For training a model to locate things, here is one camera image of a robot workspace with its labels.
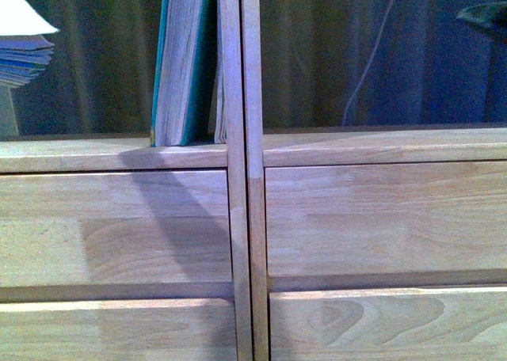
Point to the right wooden shelf cabinet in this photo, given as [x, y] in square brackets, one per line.
[335, 149]

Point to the wooden shelf cabinet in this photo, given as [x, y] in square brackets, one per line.
[135, 155]
[335, 149]

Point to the left wooden shelf cabinet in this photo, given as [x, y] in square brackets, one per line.
[135, 155]

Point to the thin white book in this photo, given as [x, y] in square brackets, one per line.
[220, 120]

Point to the teal cover book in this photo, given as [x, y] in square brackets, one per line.
[185, 70]

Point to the right upper drawer front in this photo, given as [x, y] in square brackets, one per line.
[379, 219]

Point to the upper wooden drawer front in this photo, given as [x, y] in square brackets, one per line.
[115, 228]

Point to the wooden drawer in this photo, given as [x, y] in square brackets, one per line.
[115, 228]
[148, 329]

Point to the lower wooden drawer front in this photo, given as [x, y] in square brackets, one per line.
[148, 329]

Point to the right lower drawer front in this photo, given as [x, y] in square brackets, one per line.
[465, 323]

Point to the dark green object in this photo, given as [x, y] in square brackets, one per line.
[488, 19]

